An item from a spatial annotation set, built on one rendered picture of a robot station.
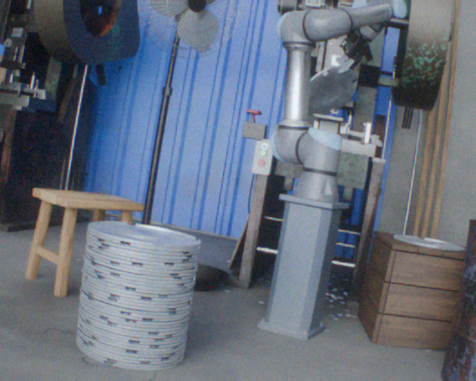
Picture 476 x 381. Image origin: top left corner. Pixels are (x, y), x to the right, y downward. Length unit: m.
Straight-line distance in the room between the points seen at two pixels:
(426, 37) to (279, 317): 1.29
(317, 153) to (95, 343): 0.94
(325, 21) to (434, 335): 1.13
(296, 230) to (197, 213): 2.16
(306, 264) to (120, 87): 2.68
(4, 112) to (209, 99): 1.56
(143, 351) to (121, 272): 0.20
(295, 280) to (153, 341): 0.64
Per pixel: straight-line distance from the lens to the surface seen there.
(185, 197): 4.04
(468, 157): 3.99
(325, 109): 2.63
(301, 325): 1.92
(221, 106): 4.00
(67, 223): 1.94
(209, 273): 2.51
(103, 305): 1.40
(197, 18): 3.06
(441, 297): 2.02
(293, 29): 2.00
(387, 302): 1.98
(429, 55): 2.49
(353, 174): 2.51
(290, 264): 1.90
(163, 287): 1.38
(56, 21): 2.93
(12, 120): 3.00
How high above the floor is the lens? 0.54
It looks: 3 degrees down
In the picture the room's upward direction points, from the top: 9 degrees clockwise
